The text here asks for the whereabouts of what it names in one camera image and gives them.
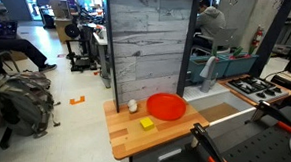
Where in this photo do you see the yellow cube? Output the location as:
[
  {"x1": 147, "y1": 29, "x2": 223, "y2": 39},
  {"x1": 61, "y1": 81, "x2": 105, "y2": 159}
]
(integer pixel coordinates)
[{"x1": 139, "y1": 116, "x2": 156, "y2": 133}]

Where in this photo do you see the small white round toy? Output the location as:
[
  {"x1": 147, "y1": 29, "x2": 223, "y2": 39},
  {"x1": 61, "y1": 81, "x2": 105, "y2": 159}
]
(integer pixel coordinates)
[{"x1": 126, "y1": 98, "x2": 140, "y2": 115}]

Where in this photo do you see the orange plastic bowl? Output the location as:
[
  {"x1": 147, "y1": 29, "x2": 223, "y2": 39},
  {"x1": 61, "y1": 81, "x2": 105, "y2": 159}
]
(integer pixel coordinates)
[{"x1": 144, "y1": 91, "x2": 188, "y2": 123}]

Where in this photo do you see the grey wood-pattern backdrop panel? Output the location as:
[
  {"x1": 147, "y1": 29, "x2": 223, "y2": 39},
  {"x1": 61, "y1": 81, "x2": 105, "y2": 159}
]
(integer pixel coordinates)
[{"x1": 102, "y1": 0, "x2": 195, "y2": 109}]

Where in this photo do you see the wooden toy kitchen counter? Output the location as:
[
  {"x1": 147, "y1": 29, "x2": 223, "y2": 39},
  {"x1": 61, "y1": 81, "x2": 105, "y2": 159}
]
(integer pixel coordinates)
[{"x1": 99, "y1": 94, "x2": 212, "y2": 162}]

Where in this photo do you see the grey desk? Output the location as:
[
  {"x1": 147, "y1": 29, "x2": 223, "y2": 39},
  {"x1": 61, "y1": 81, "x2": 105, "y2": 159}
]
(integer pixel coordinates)
[{"x1": 89, "y1": 24, "x2": 115, "y2": 89}]

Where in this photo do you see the teal planter box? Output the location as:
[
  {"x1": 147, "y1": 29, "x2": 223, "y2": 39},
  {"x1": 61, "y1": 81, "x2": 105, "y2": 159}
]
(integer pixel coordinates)
[
  {"x1": 186, "y1": 53, "x2": 231, "y2": 85},
  {"x1": 223, "y1": 52, "x2": 260, "y2": 80}
]

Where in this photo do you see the grey toy faucet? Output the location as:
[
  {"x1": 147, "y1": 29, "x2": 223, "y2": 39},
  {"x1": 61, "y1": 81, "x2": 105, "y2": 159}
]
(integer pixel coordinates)
[{"x1": 198, "y1": 55, "x2": 219, "y2": 95}]

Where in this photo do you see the black equipment stand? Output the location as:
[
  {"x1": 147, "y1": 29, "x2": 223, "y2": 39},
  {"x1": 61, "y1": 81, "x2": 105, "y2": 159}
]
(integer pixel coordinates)
[{"x1": 64, "y1": 21, "x2": 101, "y2": 73}]

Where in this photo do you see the orange floor tape marker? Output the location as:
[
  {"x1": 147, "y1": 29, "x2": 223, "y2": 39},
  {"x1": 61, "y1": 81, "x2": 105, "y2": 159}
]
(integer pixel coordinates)
[{"x1": 68, "y1": 94, "x2": 87, "y2": 107}]

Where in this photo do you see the white toy sink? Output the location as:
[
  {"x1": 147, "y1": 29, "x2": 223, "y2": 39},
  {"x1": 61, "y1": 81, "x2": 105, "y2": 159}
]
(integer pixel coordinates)
[{"x1": 181, "y1": 81, "x2": 258, "y2": 130}]

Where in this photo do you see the wooden stove counter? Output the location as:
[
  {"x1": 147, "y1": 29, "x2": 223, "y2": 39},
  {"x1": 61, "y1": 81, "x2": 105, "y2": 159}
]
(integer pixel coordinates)
[{"x1": 216, "y1": 72, "x2": 291, "y2": 110}]

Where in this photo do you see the grey office chair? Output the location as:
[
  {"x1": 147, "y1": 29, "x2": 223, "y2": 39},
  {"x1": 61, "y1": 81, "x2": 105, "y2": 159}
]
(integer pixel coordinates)
[{"x1": 193, "y1": 26, "x2": 237, "y2": 57}]

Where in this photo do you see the person in grey hoodie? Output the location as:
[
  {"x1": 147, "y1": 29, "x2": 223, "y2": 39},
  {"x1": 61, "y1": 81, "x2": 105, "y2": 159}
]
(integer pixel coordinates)
[{"x1": 191, "y1": 0, "x2": 228, "y2": 51}]

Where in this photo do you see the black spool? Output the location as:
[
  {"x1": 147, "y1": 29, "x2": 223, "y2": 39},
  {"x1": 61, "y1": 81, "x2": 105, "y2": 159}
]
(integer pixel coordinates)
[{"x1": 64, "y1": 22, "x2": 81, "y2": 40}]

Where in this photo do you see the red radish toy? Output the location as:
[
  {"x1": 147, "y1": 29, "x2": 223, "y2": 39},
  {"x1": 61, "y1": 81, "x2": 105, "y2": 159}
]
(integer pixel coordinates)
[
  {"x1": 231, "y1": 45, "x2": 244, "y2": 61},
  {"x1": 247, "y1": 44, "x2": 257, "y2": 57}
]

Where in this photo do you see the toy stove with black grates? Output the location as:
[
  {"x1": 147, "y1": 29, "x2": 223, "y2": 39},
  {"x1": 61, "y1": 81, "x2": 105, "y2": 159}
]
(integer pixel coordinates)
[{"x1": 225, "y1": 74, "x2": 291, "y2": 103}]

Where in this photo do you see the beige machine box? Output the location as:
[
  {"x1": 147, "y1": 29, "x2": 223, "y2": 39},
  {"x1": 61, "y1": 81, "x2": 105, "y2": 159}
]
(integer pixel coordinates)
[{"x1": 48, "y1": 0, "x2": 73, "y2": 20}]

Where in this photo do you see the red fire extinguisher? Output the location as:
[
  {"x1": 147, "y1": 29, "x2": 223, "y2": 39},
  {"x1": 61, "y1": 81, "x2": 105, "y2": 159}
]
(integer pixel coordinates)
[{"x1": 250, "y1": 25, "x2": 266, "y2": 50}]

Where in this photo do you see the grey backpack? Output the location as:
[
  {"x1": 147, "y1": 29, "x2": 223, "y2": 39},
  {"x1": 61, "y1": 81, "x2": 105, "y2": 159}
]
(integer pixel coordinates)
[{"x1": 0, "y1": 68, "x2": 64, "y2": 141}]

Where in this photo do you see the seated person in dark trousers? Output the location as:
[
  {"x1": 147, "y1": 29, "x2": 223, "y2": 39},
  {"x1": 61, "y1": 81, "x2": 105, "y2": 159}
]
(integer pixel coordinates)
[{"x1": 0, "y1": 16, "x2": 61, "y2": 79}]

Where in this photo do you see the black perforated board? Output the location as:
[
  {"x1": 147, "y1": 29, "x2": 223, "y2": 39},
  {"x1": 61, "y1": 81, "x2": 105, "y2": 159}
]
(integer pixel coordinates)
[{"x1": 140, "y1": 98, "x2": 291, "y2": 162}]

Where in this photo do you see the black frame post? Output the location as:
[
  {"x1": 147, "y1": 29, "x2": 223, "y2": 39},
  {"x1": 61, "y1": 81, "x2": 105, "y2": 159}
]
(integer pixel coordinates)
[
  {"x1": 98, "y1": 0, "x2": 127, "y2": 114},
  {"x1": 176, "y1": 0, "x2": 201, "y2": 98}
]

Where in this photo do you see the black clamp with orange handle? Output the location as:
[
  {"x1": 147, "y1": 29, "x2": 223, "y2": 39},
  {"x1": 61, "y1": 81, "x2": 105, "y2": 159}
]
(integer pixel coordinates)
[
  {"x1": 187, "y1": 122, "x2": 236, "y2": 162},
  {"x1": 244, "y1": 99, "x2": 291, "y2": 135}
]

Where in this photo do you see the black slanted frame beam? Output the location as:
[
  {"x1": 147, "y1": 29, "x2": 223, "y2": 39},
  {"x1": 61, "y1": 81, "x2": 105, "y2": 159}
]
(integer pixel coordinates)
[{"x1": 249, "y1": 0, "x2": 291, "y2": 80}]

